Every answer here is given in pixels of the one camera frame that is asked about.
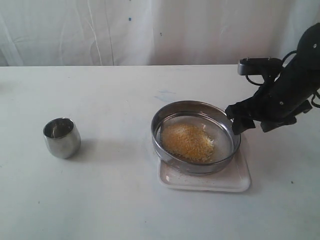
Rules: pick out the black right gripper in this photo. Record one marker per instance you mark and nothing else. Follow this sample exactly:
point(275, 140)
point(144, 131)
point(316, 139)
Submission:
point(273, 107)

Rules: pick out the yellow millet grains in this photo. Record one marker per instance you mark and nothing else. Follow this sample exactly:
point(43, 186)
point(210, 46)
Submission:
point(187, 141)

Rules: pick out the round steel mesh sieve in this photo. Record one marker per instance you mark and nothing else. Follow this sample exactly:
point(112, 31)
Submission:
point(210, 119)

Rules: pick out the small stainless steel cup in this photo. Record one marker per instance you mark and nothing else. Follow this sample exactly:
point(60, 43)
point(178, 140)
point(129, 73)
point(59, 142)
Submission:
point(62, 137)

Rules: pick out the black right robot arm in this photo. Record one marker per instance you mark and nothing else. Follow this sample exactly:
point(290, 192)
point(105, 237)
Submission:
point(304, 68)

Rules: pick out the white square plastic tray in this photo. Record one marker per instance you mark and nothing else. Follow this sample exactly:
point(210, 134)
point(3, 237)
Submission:
point(235, 178)

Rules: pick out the white backdrop curtain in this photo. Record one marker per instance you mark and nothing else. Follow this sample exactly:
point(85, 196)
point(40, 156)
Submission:
point(149, 32)

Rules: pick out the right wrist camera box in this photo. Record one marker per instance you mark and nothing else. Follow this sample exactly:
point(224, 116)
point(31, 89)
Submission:
point(257, 66)

